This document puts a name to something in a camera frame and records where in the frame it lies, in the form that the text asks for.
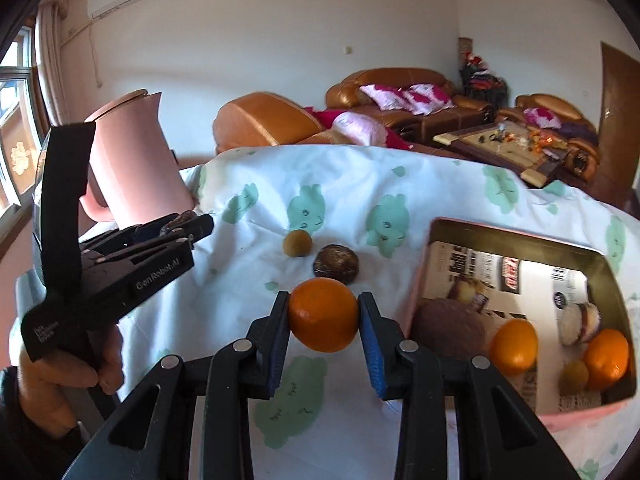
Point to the white green printed tablecloth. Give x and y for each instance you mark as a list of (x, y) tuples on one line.
[(350, 200)]

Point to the purple-brown round fruit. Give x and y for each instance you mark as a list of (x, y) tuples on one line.
[(450, 330)]

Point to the wooden coffee table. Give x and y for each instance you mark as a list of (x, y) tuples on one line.
[(480, 152)]

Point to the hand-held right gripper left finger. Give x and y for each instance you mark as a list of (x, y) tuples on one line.
[(275, 360)]

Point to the beige curtain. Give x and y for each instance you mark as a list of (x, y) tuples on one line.
[(50, 60)]

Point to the pink floral pillow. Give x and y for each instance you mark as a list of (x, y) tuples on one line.
[(541, 116), (430, 99), (387, 96)]

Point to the small yellow-brown fruit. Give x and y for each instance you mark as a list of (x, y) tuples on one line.
[(297, 243), (575, 377)]

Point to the brown leather armchair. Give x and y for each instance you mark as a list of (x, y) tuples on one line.
[(555, 105)]

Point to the orange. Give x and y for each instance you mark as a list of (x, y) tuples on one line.
[(515, 347), (324, 316), (606, 360)]

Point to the pink tin box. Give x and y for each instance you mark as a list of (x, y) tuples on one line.
[(425, 260)]

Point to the person's left hand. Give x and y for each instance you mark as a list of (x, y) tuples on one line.
[(65, 372)]

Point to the window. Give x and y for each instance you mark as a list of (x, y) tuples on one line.
[(17, 125)]

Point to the stack of dark chairs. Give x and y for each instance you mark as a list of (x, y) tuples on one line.
[(482, 82)]

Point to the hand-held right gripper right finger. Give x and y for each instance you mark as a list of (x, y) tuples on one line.
[(375, 360)]

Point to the pink electric kettle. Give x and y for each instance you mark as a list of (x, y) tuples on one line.
[(135, 160)]

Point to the brown wooden door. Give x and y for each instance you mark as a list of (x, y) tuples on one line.
[(617, 125)]

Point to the white round cake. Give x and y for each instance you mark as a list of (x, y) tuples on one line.
[(580, 322)]

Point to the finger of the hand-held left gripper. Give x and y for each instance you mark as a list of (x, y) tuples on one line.
[(202, 224), (140, 251)]

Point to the printed paper sheet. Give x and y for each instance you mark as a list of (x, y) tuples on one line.
[(520, 280)]

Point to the dark wrinkled passion fruit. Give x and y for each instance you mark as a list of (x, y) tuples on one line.
[(336, 261)]

